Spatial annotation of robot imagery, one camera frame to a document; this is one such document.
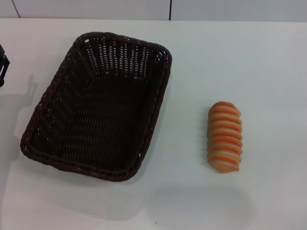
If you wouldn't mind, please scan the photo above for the dark brown wicker basket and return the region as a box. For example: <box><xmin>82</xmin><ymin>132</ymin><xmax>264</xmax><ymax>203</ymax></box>
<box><xmin>20</xmin><ymin>32</ymin><xmax>173</xmax><ymax>184</ymax></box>

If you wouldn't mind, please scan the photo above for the orange striped bread roll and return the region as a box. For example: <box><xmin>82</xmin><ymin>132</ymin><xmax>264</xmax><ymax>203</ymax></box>
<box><xmin>206</xmin><ymin>101</ymin><xmax>243</xmax><ymax>173</ymax></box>

